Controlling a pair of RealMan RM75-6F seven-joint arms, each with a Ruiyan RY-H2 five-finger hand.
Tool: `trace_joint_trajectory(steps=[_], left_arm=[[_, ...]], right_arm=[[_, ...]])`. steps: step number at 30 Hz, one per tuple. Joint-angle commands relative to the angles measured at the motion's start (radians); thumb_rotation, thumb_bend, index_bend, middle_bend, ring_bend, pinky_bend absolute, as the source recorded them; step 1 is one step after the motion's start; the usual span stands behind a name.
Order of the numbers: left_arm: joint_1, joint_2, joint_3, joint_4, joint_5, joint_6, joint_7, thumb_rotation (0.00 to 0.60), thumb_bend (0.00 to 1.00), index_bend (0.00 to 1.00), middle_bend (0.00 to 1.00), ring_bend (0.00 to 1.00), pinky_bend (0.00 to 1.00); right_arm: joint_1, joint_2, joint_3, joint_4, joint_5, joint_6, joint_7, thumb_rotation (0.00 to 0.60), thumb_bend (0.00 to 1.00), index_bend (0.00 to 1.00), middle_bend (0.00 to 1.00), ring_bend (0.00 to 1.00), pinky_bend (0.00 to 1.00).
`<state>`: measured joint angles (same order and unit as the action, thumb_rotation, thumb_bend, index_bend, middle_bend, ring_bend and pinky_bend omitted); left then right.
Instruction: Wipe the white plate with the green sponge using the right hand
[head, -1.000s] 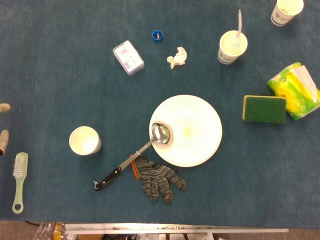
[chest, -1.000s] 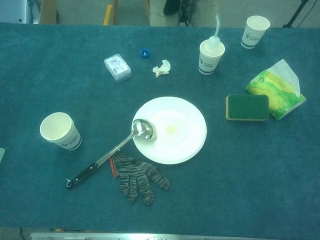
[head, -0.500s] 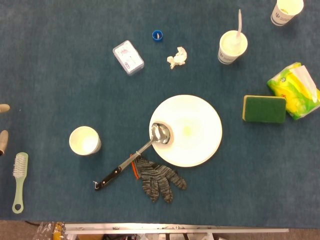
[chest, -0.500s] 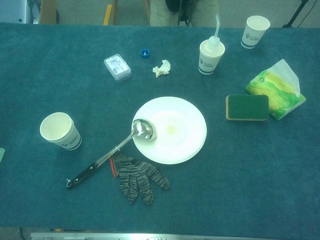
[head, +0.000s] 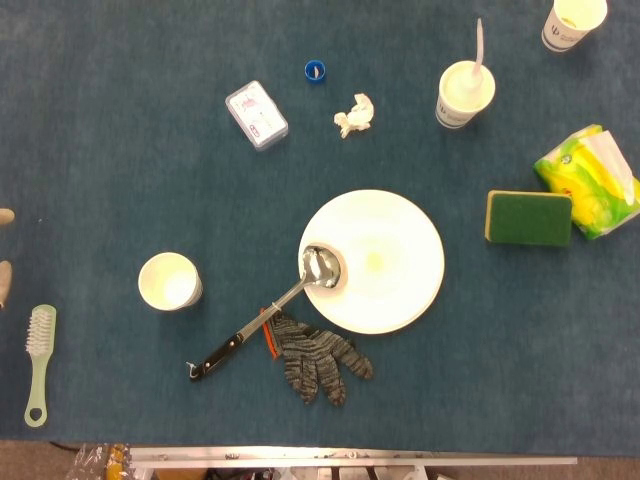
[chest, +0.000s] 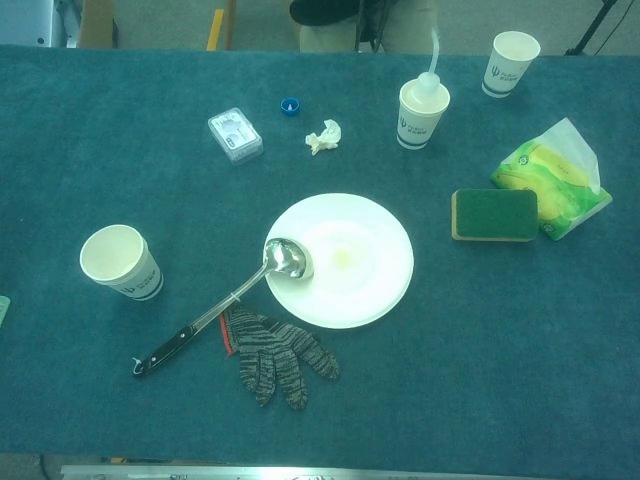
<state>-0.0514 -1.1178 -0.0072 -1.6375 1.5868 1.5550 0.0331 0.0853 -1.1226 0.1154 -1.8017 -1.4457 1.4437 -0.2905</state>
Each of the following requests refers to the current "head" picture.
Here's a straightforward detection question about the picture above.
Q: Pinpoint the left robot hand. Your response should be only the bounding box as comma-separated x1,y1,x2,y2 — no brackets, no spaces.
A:
0,207,16,310

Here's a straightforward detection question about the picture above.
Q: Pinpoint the green yellow sponge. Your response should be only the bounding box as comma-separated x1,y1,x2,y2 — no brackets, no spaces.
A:
485,189,574,248

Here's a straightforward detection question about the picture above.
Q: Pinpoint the pale green scrub brush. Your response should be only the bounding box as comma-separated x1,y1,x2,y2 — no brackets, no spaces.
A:
23,304,58,429

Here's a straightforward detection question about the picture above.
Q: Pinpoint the empty white paper cup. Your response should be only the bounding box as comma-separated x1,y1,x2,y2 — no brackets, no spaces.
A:
137,251,204,312

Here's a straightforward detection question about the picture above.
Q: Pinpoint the blue table cloth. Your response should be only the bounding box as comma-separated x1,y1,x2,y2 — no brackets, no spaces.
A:
0,0,640,458

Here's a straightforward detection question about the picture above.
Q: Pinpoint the clear plastic bag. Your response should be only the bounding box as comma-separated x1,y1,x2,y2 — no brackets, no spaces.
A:
64,442,132,480

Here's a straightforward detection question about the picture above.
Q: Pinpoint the clear plastic card box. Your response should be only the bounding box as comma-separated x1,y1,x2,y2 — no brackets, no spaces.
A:
224,79,290,152

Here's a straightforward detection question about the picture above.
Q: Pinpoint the grey knit work glove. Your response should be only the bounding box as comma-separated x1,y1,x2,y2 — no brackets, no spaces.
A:
260,308,375,407

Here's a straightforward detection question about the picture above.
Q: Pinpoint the blue bottle cap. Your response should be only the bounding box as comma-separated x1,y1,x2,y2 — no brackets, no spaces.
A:
303,59,328,85

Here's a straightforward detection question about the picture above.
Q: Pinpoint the crumpled white tissue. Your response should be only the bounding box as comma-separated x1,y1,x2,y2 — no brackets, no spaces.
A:
333,93,376,140

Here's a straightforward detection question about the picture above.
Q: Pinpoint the white round plate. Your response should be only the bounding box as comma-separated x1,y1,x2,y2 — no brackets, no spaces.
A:
298,188,446,336

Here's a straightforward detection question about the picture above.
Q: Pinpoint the paper cup holding bottle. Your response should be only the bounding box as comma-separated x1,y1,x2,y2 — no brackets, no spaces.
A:
435,60,497,131

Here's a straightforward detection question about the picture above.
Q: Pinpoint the white squeeze bottle long nozzle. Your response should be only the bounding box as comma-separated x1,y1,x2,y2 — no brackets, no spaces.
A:
452,17,486,99

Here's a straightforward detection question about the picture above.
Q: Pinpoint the green yellow tissue pack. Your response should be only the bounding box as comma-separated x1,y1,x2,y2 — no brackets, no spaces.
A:
532,123,640,241

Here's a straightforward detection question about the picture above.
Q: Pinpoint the paper cup with orange residue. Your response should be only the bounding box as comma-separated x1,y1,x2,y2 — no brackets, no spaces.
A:
541,0,609,53

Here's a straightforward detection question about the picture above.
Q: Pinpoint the steel ladle black handle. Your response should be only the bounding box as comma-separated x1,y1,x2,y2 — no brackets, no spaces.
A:
185,243,350,383

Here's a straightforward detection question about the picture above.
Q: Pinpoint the aluminium frame rail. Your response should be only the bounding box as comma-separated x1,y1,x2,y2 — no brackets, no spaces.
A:
128,445,579,471

